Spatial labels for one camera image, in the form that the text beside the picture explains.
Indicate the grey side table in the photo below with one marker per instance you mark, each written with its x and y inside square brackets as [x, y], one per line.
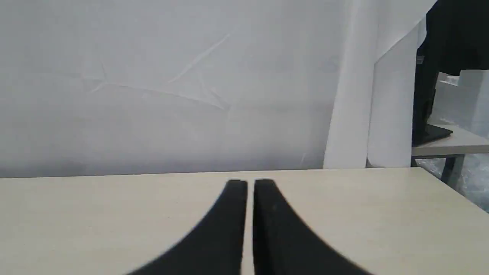
[451, 143]

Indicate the white backdrop curtain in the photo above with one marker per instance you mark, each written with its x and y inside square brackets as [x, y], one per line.
[108, 87]

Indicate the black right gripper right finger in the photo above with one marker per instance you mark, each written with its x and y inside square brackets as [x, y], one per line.
[284, 245]

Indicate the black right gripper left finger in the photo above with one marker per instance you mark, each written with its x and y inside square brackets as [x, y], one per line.
[215, 245]

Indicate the white foam boxes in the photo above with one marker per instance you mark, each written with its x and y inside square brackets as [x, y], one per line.
[463, 101]

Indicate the black monitor with stand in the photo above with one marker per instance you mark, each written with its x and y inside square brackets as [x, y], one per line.
[456, 39]

